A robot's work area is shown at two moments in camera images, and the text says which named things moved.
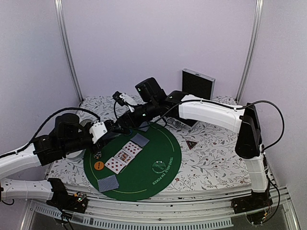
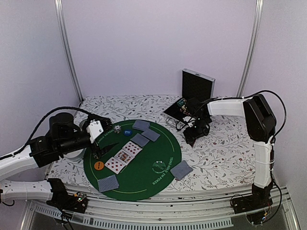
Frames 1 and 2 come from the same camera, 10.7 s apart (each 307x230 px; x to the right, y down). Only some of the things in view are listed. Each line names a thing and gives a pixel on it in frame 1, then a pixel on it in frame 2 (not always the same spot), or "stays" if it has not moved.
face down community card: [139, 140] stays
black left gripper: [101, 143] → [96, 149]
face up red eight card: [132, 148] stays
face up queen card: [124, 156] stays
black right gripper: [123, 118] → [188, 133]
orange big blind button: [99, 165] stays
